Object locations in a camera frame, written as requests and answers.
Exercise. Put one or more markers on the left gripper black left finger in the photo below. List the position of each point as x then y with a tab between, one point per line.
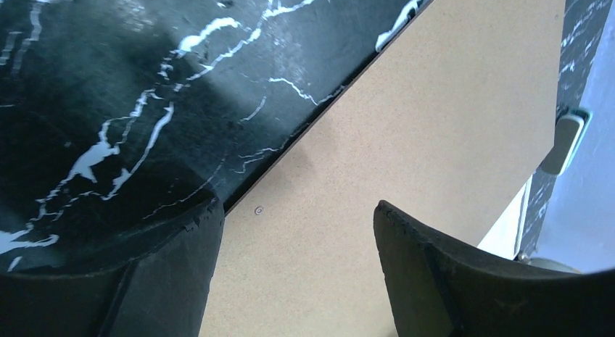
153	283

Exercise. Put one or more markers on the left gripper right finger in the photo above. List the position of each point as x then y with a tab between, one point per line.
440	286

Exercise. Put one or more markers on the printed street photo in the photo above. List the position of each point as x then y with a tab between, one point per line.
505	236

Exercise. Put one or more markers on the brown cardboard backing board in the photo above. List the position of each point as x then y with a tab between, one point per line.
447	124

